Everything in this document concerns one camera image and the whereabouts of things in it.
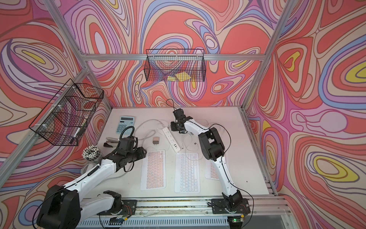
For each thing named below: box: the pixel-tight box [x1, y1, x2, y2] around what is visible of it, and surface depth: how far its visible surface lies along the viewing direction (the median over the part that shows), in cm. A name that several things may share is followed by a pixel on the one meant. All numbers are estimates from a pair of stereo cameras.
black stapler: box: [103, 136, 120, 148], surface depth 100 cm
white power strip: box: [162, 126, 181, 153], surface depth 100 cm
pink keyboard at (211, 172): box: [204, 160, 220, 181], surface depth 86 cm
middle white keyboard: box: [174, 152, 201, 194], surface depth 86 cm
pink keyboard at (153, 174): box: [140, 149, 167, 191], surface depth 88 cm
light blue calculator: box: [115, 116, 135, 135], surface depth 109 cm
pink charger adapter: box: [152, 136, 160, 146], surface depth 101 cm
